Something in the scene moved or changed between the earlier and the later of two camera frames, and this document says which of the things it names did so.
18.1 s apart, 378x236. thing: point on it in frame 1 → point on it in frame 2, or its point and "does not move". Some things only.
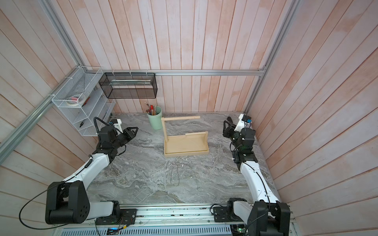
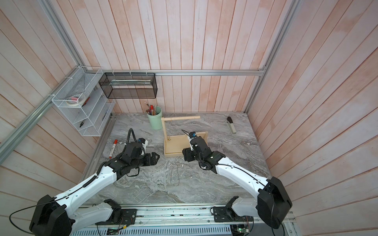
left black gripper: x=129 y=133 → x=148 y=162
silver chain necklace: x=178 y=176 does not move
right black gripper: x=228 y=132 → x=187 y=153
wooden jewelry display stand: x=190 y=144 does not move
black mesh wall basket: x=129 y=85 does not move
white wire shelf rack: x=82 y=99 does not move
